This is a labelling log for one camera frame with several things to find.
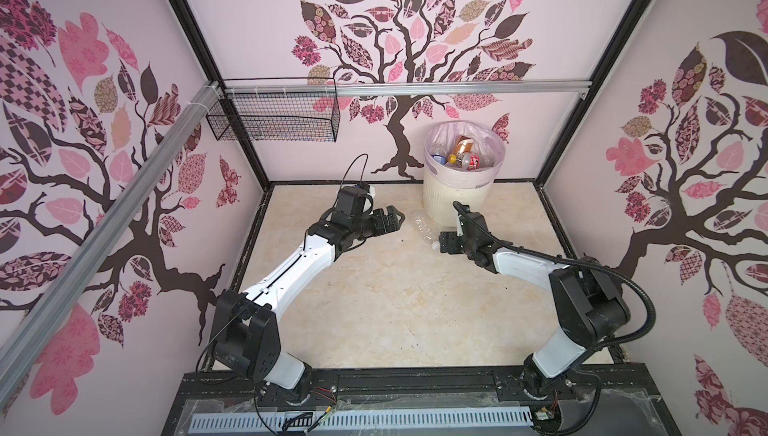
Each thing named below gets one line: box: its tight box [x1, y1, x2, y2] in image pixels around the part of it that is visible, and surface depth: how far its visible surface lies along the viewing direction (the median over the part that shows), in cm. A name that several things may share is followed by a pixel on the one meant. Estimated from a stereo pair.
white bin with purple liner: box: [422, 121, 506, 227], surface depth 100 cm
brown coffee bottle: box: [453, 135, 474, 155], surface depth 102 cm
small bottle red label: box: [456, 152, 481, 171], surface depth 97 cm
